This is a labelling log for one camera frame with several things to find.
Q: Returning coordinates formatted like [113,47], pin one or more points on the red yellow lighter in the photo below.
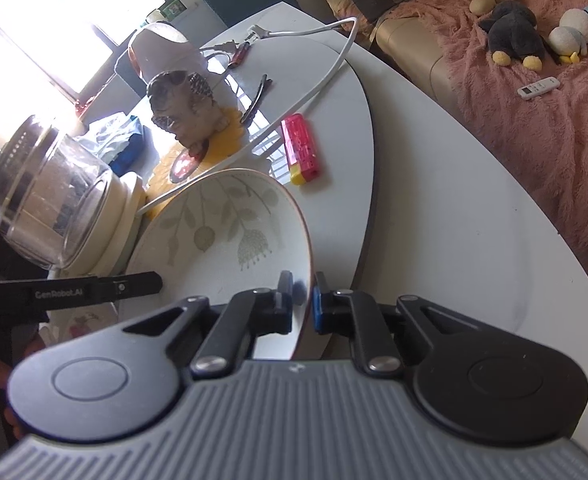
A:
[300,150]

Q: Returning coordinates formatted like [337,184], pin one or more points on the pink blanket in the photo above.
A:
[543,142]

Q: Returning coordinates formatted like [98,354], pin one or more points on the glass kettle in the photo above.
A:
[52,191]

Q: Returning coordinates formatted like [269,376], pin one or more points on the white egg-shaped device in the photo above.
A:
[159,47]

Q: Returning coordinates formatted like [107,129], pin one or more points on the red clip tool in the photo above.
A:
[240,55]

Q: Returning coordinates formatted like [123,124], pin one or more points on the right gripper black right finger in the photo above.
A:
[356,316]

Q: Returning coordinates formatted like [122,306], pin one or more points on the floral ceramic plate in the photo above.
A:
[233,230]

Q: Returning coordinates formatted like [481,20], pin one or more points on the white duck plush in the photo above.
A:
[569,40]

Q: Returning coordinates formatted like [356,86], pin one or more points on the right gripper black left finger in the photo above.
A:
[248,315]

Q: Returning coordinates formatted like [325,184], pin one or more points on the dog figurine with basket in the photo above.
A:
[183,105]

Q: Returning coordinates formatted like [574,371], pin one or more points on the cream kettle base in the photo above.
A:
[106,243]

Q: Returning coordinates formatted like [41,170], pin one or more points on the black pen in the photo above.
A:
[251,111]

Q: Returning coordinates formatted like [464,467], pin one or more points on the black penguin plush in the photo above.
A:
[512,35]

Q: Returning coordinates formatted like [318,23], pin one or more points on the white remote control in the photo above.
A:
[538,88]

